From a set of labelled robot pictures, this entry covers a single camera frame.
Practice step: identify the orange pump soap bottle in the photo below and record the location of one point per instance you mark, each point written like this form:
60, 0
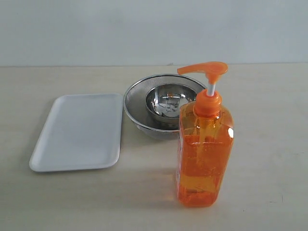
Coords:
206, 134

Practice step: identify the steel mesh colander bowl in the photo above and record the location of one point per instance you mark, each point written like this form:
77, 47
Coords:
135, 108

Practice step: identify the small stainless steel bowl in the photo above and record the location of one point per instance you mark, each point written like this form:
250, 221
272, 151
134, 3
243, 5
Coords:
163, 102

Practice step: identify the white rectangular plastic tray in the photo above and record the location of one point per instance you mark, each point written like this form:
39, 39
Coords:
81, 132

